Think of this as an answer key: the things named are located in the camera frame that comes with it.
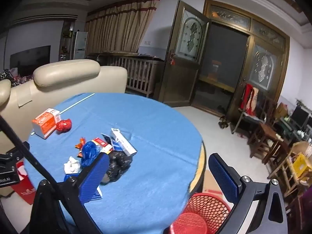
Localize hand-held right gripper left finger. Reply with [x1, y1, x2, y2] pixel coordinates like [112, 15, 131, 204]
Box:
[29, 152, 110, 234]

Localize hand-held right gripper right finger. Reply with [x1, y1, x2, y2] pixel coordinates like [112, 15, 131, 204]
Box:
[208, 153, 288, 234]

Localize blue plastic bag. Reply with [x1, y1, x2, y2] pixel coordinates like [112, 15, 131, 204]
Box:
[80, 141, 101, 168]

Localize white tissue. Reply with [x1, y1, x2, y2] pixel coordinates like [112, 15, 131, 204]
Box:
[64, 156, 81, 175]

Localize black plastic bag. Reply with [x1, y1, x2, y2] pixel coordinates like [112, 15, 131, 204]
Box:
[100, 150, 133, 184]

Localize red mesh plastic basket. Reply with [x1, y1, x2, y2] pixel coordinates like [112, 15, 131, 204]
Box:
[182, 192, 232, 234]

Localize brown box red white label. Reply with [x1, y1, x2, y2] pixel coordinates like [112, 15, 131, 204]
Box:
[92, 138, 114, 154]

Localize orange packet bundle red net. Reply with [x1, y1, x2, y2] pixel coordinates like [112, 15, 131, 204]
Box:
[74, 138, 87, 158]

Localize long white blue box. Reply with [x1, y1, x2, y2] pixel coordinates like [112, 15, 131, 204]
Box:
[111, 128, 137, 156]

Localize red plastic bag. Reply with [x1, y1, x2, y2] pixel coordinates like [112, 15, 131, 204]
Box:
[56, 118, 73, 134]

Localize flat cardboard sheet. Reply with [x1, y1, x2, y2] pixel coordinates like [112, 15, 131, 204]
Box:
[202, 169, 223, 197]

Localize round wooden table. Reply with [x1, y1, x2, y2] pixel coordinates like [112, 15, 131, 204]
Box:
[188, 140, 207, 195]

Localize red paper bag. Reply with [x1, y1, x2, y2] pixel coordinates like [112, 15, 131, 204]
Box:
[11, 161, 37, 205]

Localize orange white box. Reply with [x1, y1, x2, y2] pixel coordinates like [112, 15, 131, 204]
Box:
[32, 108, 61, 139]

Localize blue tablecloth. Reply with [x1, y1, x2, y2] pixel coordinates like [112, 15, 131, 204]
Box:
[24, 92, 204, 234]

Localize dark wooden chair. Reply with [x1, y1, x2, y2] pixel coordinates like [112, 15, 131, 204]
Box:
[249, 95, 283, 159]
[263, 136, 294, 166]

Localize thin white stick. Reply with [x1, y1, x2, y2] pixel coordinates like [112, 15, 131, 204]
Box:
[30, 93, 95, 136]

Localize yellow box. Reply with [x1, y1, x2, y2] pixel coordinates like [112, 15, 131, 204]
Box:
[292, 152, 312, 176]

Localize bamboo chair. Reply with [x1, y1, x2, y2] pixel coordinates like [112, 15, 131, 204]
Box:
[268, 141, 312, 200]

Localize glass computer desk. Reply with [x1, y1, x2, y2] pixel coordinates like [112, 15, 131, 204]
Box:
[278, 117, 312, 142]

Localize red beige clothes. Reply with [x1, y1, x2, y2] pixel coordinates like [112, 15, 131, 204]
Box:
[240, 83, 259, 116]

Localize brown cardboard box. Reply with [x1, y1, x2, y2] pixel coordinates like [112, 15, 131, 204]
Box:
[275, 102, 289, 119]

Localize black white floral cloth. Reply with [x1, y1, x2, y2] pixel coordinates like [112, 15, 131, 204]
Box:
[0, 69, 14, 82]

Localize brown stained glass door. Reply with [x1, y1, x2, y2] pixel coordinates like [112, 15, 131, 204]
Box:
[234, 39, 285, 127]
[160, 0, 211, 108]

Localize beige leather sofa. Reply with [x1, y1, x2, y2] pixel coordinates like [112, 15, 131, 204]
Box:
[0, 59, 128, 198]

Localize wooden baby crib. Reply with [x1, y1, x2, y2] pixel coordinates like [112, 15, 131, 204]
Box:
[104, 51, 166, 98]

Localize black television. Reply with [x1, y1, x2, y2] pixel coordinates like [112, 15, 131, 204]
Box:
[10, 45, 51, 77]

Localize white standing air conditioner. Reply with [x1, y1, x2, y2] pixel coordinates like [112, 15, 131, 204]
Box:
[74, 31, 89, 60]

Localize dark display shelf cabinet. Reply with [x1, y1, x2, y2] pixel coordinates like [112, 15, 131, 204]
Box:
[58, 21, 76, 61]

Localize beige curtain red stripe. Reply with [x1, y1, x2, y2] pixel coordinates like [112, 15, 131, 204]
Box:
[85, 0, 162, 54]

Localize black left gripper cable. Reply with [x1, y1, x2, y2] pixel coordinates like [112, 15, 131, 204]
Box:
[0, 114, 64, 195]

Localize metal frame chair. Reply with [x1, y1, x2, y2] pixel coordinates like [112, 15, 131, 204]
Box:
[230, 102, 266, 134]

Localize brown door frame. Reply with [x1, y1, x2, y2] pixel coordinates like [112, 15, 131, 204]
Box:
[191, 0, 290, 127]

